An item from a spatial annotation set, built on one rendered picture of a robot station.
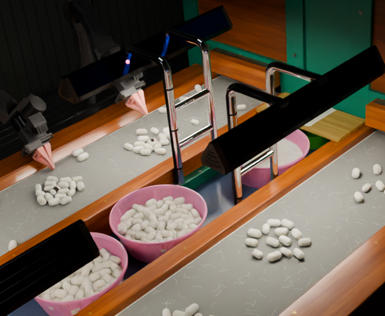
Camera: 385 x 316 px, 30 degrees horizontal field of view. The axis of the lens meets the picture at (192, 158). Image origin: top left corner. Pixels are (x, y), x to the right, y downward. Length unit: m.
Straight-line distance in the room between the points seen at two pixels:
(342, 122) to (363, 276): 0.70
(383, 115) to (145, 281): 0.89
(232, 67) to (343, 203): 0.76
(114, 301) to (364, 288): 0.57
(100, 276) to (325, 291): 0.56
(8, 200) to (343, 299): 1.03
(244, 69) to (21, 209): 0.90
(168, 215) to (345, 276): 0.53
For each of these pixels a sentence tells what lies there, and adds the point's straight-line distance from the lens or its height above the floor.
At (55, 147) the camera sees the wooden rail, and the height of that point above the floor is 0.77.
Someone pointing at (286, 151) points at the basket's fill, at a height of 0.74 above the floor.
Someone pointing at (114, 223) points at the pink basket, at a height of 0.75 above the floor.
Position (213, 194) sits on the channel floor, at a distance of 2.16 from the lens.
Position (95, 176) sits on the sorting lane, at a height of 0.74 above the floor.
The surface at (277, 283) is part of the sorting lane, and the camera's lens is 1.75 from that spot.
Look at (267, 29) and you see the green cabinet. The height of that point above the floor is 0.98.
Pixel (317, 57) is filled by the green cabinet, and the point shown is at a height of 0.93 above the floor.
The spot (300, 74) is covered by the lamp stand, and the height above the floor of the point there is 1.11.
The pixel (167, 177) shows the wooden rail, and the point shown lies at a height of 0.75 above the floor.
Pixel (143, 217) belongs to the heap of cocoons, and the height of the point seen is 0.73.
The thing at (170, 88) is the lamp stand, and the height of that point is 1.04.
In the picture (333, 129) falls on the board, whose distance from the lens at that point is 2.26.
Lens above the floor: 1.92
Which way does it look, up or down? 32 degrees down
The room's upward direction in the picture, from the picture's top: 6 degrees counter-clockwise
